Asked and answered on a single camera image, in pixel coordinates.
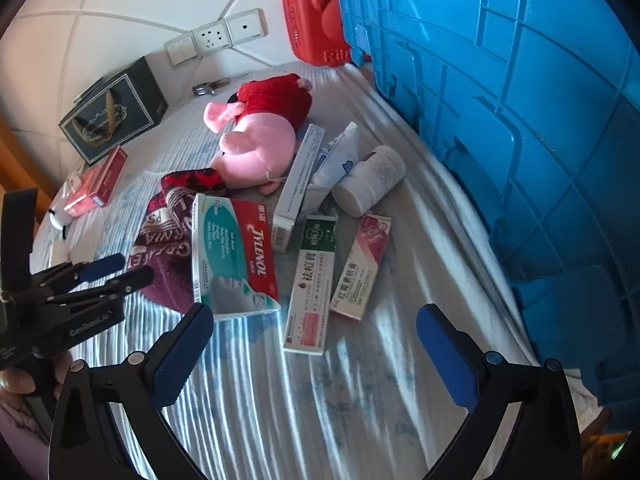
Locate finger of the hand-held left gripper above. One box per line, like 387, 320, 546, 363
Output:
30, 253, 127, 288
45, 266, 156, 311

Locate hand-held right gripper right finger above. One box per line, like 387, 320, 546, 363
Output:
416, 302, 583, 480

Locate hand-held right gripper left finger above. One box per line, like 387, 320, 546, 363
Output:
48, 302, 216, 480

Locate black scarf red stars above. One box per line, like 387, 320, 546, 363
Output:
129, 169, 236, 313

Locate small white plush toy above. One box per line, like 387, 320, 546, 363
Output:
47, 204, 75, 240

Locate small red box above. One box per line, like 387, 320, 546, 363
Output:
80, 146, 130, 208

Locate red white teal medicine box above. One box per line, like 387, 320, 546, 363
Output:
191, 193, 283, 322

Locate pink white ointment box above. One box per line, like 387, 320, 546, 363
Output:
329, 212, 392, 322

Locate green white ointment box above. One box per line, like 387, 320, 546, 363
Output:
281, 212, 340, 357

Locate pink pig plush toy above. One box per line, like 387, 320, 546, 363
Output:
202, 74, 313, 196

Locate long white grey box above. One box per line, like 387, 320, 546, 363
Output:
272, 123, 327, 253

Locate white plastic bottle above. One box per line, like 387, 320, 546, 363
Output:
331, 145, 407, 218

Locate white squeeze tube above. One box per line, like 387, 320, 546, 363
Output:
306, 122, 361, 211

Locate blue plastic storage crate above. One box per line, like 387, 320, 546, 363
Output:
330, 0, 640, 461

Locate person's left hand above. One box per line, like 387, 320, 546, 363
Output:
0, 350, 71, 401

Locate black gift box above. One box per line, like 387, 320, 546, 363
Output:
58, 56, 168, 167

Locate metal key bunch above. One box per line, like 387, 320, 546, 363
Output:
192, 77, 232, 97

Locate small red suitcase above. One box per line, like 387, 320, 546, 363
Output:
281, 0, 373, 68

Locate wooden wall frame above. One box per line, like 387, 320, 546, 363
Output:
0, 115, 58, 221

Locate white wall light switch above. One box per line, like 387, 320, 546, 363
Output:
164, 30, 201, 67

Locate white wall power socket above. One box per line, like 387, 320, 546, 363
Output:
192, 19, 235, 56

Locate white wall plate one hole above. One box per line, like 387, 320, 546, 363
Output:
224, 7, 266, 45

